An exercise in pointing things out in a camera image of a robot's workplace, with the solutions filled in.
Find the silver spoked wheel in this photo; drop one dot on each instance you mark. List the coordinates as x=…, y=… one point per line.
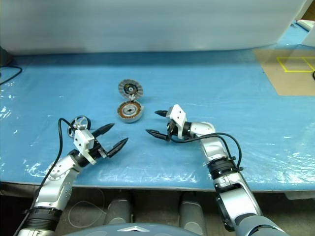
x=81, y=121

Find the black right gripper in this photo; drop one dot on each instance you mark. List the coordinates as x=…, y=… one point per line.
x=172, y=129

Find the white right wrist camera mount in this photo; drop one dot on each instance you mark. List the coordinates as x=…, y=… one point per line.
x=178, y=114

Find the grey rounded cylinder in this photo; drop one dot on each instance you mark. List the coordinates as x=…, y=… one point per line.
x=118, y=209
x=192, y=211

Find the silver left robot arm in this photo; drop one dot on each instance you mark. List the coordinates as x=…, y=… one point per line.
x=59, y=177

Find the silver motor stator housing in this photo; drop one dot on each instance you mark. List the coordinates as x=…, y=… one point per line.
x=129, y=111

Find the white upright panel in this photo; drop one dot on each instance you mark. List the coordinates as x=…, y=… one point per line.
x=310, y=38

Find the brown cardboard box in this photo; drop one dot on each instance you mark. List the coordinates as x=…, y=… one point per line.
x=309, y=9

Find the white flat box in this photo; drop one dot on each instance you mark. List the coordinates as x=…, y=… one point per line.
x=306, y=24

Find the grey robot torso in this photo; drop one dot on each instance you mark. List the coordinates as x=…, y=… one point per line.
x=98, y=231

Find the white foam backdrop sheet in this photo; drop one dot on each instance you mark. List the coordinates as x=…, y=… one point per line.
x=147, y=24

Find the brown cardboard sheet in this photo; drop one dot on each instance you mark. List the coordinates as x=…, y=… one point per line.
x=283, y=83

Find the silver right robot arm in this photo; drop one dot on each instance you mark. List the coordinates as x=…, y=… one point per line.
x=214, y=150

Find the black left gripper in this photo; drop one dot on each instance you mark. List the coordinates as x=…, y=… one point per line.
x=98, y=150

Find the silver motor end cover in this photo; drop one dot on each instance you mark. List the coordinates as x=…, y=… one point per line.
x=130, y=89

